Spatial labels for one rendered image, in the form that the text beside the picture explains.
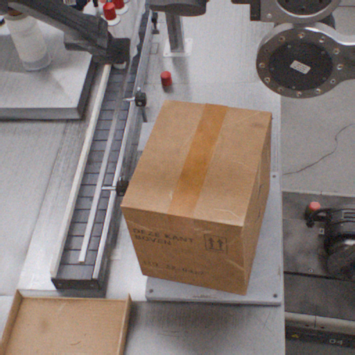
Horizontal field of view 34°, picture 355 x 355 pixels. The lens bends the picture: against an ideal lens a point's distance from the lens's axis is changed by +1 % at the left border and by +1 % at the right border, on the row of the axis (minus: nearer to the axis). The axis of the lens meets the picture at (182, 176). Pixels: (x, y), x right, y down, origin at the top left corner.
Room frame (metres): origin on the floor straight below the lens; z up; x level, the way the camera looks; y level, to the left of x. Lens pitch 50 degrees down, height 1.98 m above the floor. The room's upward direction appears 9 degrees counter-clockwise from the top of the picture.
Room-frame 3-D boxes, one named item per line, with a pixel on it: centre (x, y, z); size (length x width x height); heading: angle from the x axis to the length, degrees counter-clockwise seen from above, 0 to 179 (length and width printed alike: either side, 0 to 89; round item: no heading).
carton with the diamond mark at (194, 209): (0.76, -0.04, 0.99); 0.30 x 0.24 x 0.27; 157
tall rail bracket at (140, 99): (1.14, 0.10, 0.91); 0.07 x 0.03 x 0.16; 77
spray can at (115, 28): (1.39, 0.13, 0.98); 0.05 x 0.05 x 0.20
